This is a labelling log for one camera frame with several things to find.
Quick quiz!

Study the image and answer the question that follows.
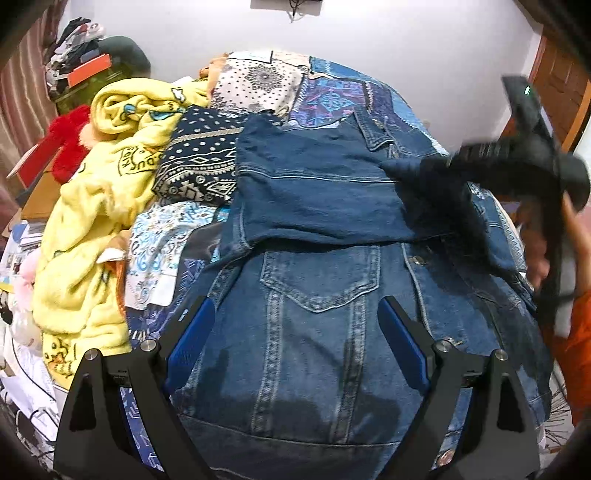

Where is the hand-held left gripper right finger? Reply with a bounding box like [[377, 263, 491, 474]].
[[378, 295, 542, 480]]

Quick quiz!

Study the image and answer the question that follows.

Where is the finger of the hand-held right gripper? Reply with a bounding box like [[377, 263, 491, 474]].
[[382, 154, 491, 243]]

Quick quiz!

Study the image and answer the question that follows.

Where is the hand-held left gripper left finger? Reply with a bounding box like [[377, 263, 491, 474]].
[[53, 295, 216, 480]]

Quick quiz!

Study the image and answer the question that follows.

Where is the blue denim jacket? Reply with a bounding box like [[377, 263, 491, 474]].
[[174, 105, 555, 480]]

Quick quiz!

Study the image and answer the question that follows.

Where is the pile of clothes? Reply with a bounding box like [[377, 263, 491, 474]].
[[42, 17, 106, 95]]

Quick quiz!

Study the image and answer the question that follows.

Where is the person's right hand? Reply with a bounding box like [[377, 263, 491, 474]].
[[516, 191, 585, 298]]

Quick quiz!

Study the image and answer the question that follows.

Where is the wooden door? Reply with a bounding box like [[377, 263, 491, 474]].
[[526, 32, 591, 155]]

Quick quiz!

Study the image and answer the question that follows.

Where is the yellow printed fleece blanket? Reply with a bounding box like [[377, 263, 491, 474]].
[[31, 78, 211, 377]]

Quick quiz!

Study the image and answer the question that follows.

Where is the person's orange clothing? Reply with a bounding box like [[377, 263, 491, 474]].
[[549, 288, 591, 428]]

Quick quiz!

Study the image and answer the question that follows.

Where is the navy patterned cloth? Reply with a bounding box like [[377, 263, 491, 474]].
[[151, 105, 283, 207]]

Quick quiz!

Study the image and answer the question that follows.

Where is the blue patchwork bed sheet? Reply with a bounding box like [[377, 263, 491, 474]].
[[117, 48, 529, 480]]

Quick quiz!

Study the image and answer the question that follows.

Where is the cardboard box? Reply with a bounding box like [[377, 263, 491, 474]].
[[6, 137, 63, 223]]

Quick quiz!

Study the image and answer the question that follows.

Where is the red plush toy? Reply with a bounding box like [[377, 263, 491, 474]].
[[47, 104, 94, 184]]

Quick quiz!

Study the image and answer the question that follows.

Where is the orange plush toy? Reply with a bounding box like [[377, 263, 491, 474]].
[[198, 53, 230, 100]]

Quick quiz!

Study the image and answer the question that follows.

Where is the orange box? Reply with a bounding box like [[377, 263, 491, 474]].
[[66, 54, 113, 88]]

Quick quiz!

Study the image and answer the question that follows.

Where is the striped curtain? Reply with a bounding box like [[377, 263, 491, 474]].
[[0, 0, 70, 195]]

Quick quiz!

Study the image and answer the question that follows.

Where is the wall-mounted device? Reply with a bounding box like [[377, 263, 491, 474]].
[[250, 0, 324, 23]]

